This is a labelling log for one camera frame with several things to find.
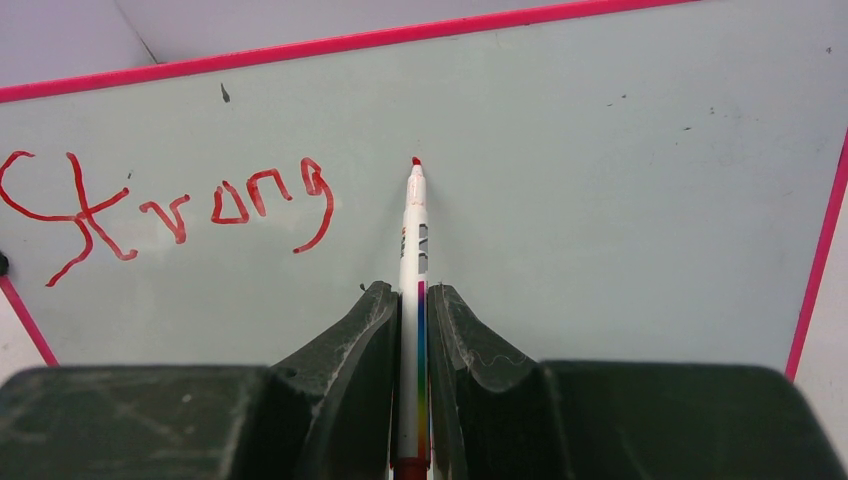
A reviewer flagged white red marker pen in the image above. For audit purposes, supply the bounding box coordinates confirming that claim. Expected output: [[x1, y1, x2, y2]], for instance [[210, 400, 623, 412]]
[[392, 157, 431, 479]]

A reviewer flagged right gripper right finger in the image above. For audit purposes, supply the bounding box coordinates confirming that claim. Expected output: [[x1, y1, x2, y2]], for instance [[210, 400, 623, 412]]
[[428, 284, 847, 479]]

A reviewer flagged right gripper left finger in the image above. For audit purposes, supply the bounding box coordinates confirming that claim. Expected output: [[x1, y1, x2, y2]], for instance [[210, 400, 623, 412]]
[[1, 281, 398, 479]]

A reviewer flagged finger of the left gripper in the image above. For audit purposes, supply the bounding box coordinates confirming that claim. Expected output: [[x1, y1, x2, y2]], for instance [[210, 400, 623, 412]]
[[0, 253, 10, 277]]

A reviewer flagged pink framed whiteboard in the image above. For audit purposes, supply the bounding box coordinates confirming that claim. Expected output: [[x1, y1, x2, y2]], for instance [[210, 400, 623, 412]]
[[1, 1, 847, 369]]

